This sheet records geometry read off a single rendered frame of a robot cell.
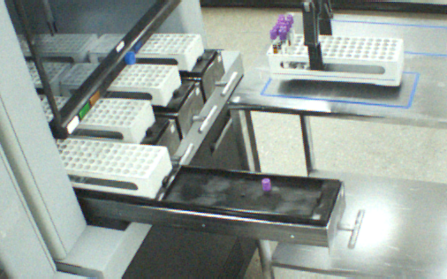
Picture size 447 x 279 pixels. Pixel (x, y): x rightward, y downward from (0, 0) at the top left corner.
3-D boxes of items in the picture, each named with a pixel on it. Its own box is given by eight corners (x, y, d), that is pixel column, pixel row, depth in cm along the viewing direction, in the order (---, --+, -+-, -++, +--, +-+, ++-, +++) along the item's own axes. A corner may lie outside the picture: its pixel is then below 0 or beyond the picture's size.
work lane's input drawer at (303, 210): (29, 213, 154) (16, 182, 148) (58, 174, 164) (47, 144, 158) (352, 259, 127) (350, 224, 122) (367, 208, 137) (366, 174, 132)
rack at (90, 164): (36, 186, 150) (26, 164, 146) (58, 158, 157) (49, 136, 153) (155, 202, 139) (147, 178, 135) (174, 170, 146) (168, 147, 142)
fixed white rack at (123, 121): (33, 140, 165) (25, 119, 161) (53, 116, 172) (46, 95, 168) (139, 150, 154) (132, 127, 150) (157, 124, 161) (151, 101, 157)
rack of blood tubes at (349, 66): (268, 78, 160) (265, 55, 156) (281, 56, 167) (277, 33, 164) (398, 86, 149) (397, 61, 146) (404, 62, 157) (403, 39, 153)
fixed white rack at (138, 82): (64, 104, 176) (56, 84, 172) (82, 82, 183) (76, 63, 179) (166, 110, 165) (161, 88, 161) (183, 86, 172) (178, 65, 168)
